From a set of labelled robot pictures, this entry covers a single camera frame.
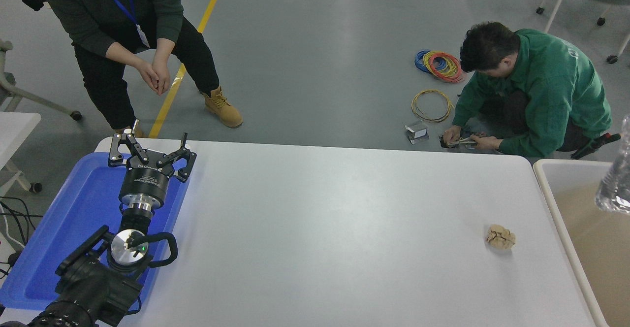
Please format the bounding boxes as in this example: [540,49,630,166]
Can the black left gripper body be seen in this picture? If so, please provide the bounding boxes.
[119,152,174,208]

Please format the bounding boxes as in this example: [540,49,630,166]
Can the small black wired part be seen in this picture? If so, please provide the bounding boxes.
[440,136,478,149]

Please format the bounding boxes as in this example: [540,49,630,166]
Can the black floor cables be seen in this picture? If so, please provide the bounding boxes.
[0,196,44,278]

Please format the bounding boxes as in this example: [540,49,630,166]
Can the large pale bin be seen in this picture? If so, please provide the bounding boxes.
[533,159,630,327]

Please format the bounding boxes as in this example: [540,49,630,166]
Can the red and black tool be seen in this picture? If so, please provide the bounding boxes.
[571,132,622,160]

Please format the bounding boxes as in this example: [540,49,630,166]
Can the standing person's left hand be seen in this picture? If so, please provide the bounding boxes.
[154,60,171,96]

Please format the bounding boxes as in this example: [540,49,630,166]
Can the crouching person's left hand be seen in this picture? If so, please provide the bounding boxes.
[470,135,503,151]

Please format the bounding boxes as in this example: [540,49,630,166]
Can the crumpled tan paper ball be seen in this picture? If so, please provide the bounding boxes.
[486,224,516,249]

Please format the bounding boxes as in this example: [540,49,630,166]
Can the red and yellow wire coil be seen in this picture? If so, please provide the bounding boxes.
[424,52,466,85]

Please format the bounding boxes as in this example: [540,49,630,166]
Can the blue plastic tray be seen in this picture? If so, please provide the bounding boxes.
[0,152,191,310]

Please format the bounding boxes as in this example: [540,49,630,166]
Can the small silver metal box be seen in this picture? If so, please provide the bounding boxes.
[405,122,430,145]

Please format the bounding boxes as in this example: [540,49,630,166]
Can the white side table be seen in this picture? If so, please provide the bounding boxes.
[0,112,43,194]

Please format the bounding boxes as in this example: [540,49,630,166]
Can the thin yellow wire coil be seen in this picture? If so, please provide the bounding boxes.
[411,90,455,124]

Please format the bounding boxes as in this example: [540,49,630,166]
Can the standing person's right hand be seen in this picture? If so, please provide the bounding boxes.
[136,61,162,96]

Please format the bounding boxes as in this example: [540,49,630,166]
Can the grey wheeled chair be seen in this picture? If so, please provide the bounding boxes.
[0,39,83,122]

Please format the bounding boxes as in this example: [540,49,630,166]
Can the crouching person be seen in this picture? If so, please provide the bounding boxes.
[443,21,613,159]

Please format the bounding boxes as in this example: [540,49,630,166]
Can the blue wire coil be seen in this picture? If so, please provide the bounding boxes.
[414,50,446,75]

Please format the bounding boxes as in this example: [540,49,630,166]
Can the standing person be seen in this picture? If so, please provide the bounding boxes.
[37,0,243,138]

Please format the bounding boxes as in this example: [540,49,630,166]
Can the silver foil tray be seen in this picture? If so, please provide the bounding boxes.
[595,115,630,215]

